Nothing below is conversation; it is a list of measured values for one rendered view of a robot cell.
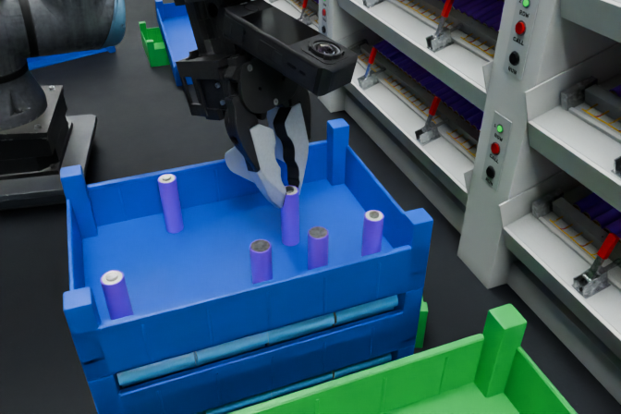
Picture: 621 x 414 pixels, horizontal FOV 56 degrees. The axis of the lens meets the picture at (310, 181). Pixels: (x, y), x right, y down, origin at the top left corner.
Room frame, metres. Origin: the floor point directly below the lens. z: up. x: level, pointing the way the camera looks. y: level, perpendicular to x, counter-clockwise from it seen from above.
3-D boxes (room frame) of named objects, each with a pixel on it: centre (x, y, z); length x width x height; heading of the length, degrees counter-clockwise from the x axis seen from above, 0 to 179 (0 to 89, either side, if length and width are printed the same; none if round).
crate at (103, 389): (0.43, 0.07, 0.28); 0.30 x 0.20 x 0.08; 110
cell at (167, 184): (0.48, 0.14, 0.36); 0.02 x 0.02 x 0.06
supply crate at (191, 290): (0.43, 0.07, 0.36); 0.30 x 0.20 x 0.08; 110
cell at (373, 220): (0.42, -0.06, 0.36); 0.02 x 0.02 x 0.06
